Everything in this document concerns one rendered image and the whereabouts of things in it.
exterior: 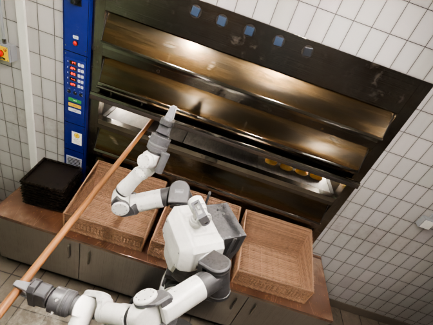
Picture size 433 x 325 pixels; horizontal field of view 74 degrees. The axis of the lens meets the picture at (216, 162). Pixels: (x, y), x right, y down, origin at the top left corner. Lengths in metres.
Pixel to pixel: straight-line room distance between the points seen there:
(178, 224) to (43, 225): 1.23
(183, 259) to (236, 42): 1.18
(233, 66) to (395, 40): 0.86
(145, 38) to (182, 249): 1.23
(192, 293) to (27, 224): 1.48
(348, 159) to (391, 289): 1.47
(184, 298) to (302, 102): 1.29
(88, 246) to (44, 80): 1.15
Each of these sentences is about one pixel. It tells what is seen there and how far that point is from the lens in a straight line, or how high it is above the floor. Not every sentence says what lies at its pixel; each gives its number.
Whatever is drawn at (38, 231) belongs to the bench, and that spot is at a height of 0.53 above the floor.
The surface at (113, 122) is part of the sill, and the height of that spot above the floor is 1.18.
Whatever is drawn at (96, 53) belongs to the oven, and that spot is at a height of 1.63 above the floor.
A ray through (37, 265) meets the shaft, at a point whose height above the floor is 1.20.
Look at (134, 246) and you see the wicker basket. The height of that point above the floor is 0.62.
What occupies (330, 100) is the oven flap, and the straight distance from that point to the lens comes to 1.88.
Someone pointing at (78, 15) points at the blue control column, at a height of 1.82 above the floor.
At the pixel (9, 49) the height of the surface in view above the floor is 1.49.
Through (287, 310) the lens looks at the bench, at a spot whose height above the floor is 0.53.
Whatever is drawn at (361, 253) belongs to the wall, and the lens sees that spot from 2.72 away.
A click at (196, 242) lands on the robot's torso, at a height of 1.40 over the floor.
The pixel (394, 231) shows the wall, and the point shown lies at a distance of 2.60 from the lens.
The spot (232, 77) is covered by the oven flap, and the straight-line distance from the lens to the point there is 1.78.
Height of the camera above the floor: 2.29
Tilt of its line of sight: 34 degrees down
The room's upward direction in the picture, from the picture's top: 20 degrees clockwise
